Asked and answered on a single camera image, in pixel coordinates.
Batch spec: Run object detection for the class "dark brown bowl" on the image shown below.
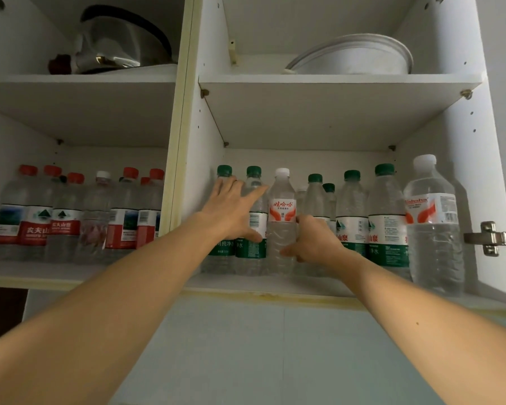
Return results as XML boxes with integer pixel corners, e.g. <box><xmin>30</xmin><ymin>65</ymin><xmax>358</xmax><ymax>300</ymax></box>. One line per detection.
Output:
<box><xmin>48</xmin><ymin>53</ymin><xmax>73</xmax><ymax>75</ymax></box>

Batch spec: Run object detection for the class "person's left hand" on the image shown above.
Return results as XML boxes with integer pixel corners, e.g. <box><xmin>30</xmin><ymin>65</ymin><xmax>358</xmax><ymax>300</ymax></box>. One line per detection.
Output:
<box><xmin>193</xmin><ymin>175</ymin><xmax>270</xmax><ymax>243</ymax></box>

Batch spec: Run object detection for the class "white-cap clear bottle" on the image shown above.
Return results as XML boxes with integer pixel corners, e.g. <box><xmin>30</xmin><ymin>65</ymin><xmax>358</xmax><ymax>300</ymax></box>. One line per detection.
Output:
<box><xmin>80</xmin><ymin>170</ymin><xmax>112</xmax><ymax>264</ymax></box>

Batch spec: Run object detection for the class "person's left forearm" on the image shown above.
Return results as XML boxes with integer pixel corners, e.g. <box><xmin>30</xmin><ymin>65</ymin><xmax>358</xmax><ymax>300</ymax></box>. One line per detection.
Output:
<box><xmin>0</xmin><ymin>214</ymin><xmax>220</xmax><ymax>405</ymax></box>

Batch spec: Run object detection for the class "white wall cabinet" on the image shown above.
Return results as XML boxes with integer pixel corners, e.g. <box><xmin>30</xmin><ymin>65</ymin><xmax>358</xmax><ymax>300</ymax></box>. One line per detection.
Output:
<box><xmin>0</xmin><ymin>0</ymin><xmax>506</xmax><ymax>311</ymax></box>

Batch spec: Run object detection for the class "person's right hand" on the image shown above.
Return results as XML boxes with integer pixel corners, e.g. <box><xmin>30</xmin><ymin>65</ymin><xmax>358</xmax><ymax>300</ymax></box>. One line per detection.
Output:
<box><xmin>279</xmin><ymin>214</ymin><xmax>350</xmax><ymax>267</ymax></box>

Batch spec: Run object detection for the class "white plastic basin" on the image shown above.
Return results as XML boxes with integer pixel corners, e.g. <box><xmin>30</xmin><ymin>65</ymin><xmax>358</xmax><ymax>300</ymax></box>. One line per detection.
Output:
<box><xmin>283</xmin><ymin>34</ymin><xmax>414</xmax><ymax>75</ymax></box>

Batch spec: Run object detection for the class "group of bottles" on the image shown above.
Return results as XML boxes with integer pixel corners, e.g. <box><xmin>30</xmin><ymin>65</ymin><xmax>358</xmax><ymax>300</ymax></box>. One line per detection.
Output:
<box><xmin>0</xmin><ymin>165</ymin><xmax>166</xmax><ymax>264</ymax></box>
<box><xmin>200</xmin><ymin>163</ymin><xmax>410</xmax><ymax>280</ymax></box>

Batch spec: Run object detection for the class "person's right forearm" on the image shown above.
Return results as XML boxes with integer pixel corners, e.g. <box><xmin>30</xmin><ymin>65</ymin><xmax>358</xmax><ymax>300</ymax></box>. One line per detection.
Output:
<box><xmin>337</xmin><ymin>246</ymin><xmax>506</xmax><ymax>405</ymax></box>

